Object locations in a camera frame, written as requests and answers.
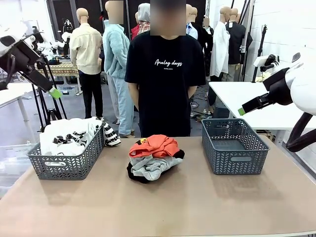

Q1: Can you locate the person in black t-shirt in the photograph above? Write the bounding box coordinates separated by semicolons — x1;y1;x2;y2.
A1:
124;0;207;138

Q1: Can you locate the grey plastic basket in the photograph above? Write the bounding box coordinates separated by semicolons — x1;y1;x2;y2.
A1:
26;128;105;181

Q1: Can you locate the light grey garment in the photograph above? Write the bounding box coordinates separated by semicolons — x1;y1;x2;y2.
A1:
129;155;184;181

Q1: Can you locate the clear plastic storage box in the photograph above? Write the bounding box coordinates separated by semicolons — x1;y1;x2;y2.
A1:
0;143;35;198

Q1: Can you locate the white garment with black print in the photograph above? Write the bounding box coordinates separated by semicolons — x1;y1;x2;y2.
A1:
39;117;122;157

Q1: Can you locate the mannequin in dark suit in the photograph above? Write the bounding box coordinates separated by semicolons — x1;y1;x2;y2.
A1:
185;3;214;60

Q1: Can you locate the mannequin in light blue fleece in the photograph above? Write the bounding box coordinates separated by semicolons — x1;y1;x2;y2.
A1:
102;0;135;138

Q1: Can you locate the mannequin in black jacket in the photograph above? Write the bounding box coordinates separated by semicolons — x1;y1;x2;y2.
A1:
226;7;254;82

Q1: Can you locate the orange cartoon mouse shirt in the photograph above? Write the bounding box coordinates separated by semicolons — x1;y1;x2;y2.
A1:
128;134;180;159

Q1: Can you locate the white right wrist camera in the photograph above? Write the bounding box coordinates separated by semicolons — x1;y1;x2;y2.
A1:
252;54;281;73

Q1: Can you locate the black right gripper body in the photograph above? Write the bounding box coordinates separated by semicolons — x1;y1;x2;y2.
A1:
256;67;295;107

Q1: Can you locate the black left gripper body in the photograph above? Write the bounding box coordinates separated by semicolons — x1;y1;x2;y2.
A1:
9;39;42;75

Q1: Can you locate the mannequin in white shirt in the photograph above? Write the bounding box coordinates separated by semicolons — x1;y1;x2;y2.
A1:
210;6;233;82

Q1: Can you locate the white table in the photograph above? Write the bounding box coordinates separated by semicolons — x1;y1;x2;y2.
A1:
0;82;45;144
208;81;316;149

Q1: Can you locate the black light stand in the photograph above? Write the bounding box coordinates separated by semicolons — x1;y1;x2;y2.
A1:
251;24;269;83

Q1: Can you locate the black camera tripod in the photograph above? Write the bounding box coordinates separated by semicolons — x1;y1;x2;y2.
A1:
31;55;68;135

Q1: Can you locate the grey basket with label sticker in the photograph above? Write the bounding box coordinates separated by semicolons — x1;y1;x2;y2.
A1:
201;118;271;176

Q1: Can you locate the table with patterned cloth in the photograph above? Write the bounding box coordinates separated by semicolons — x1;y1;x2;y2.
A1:
34;61;83;96

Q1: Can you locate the mannequin in plaid hooded shirt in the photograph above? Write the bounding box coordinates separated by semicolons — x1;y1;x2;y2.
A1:
130;2;151;40

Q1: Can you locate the mannequin in cream jacket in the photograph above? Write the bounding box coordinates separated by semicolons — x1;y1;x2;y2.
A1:
69;7;105;119

